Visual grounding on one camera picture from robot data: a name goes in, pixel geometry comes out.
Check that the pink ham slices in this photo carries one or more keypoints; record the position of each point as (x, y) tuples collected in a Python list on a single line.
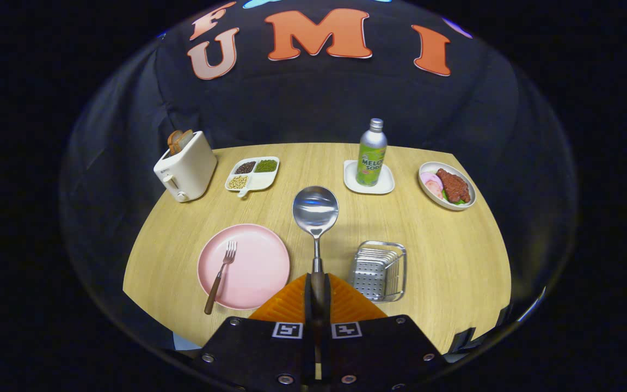
[(431, 184)]

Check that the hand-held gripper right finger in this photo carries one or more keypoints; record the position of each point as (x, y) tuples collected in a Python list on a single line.
[(379, 348)]

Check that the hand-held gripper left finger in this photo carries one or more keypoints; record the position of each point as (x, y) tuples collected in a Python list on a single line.
[(253, 348)]

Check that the pile of green beans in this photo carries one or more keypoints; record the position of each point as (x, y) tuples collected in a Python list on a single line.
[(265, 166)]

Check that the white square coaster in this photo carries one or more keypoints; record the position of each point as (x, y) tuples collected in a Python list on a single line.
[(385, 185)]

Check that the pile of dark beans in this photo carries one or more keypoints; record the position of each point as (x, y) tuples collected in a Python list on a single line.
[(245, 167)]

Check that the white oval food bowl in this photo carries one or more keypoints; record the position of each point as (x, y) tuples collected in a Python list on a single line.
[(428, 197)]

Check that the white toaster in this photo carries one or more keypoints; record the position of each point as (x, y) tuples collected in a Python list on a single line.
[(191, 166)]

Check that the red-brown meat piece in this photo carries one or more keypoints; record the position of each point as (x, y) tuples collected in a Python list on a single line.
[(454, 186)]

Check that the green soda bottle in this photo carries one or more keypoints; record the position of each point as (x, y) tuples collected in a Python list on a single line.
[(372, 158)]

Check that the toasted bread slices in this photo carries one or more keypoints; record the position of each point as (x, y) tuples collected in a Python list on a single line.
[(179, 140)]

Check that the pink round plate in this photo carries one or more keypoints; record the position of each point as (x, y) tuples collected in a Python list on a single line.
[(259, 267)]

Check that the white divided dish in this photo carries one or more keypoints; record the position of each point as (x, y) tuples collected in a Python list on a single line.
[(262, 181)]

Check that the pile of yellow soybeans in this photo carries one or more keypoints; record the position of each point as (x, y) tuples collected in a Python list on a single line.
[(238, 182)]

